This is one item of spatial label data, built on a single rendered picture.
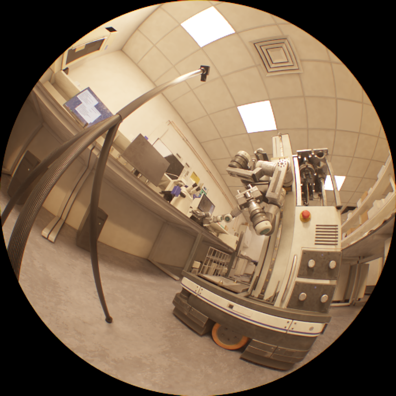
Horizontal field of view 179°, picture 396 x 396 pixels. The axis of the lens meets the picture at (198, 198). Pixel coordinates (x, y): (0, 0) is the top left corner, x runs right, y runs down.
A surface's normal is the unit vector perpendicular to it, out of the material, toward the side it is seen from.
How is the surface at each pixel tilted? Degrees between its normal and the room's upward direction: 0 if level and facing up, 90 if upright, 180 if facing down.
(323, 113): 180
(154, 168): 86
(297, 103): 180
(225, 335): 90
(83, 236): 90
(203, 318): 90
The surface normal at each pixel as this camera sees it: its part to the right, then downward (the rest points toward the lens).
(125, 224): 0.77, 0.05
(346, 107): -0.36, 0.85
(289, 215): -0.60, -0.53
